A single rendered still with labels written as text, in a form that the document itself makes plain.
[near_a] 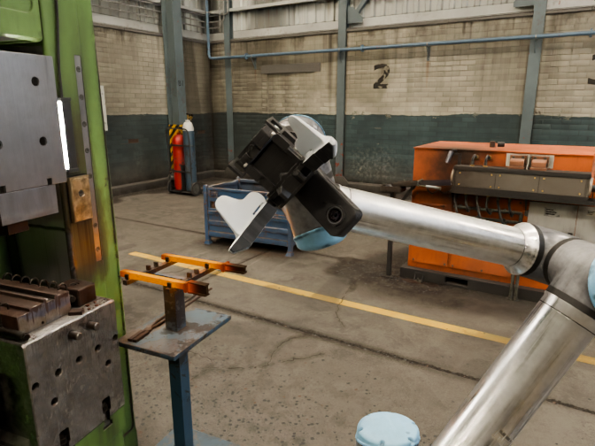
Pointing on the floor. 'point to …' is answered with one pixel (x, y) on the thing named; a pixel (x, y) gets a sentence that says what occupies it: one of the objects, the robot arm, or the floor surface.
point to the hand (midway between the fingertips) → (284, 205)
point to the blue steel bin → (282, 233)
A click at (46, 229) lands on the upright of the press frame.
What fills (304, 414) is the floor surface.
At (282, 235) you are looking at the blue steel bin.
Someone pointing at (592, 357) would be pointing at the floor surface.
